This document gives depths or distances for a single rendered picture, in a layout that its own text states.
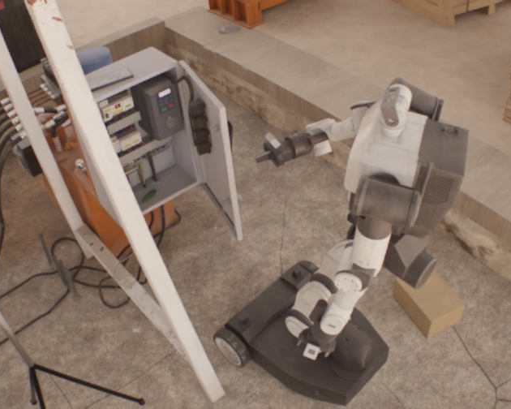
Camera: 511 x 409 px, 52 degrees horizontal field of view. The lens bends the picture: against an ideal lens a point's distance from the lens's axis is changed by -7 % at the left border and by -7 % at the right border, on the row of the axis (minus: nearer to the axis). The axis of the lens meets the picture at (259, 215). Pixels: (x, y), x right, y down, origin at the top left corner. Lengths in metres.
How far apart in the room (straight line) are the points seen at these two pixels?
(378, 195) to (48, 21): 0.95
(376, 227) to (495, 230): 1.62
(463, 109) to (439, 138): 2.05
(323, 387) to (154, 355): 0.84
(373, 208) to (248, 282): 1.64
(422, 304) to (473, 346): 0.32
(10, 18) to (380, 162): 3.51
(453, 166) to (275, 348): 1.29
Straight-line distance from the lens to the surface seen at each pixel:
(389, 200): 1.30
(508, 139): 3.36
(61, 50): 1.56
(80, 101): 1.60
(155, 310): 2.54
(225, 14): 4.81
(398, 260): 1.66
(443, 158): 1.45
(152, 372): 2.64
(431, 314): 2.60
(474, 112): 3.54
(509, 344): 2.77
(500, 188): 2.99
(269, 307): 2.52
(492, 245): 2.94
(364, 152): 1.40
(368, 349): 2.23
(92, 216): 2.89
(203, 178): 2.39
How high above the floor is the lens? 2.20
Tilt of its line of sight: 43 degrees down
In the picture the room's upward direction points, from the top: 6 degrees counter-clockwise
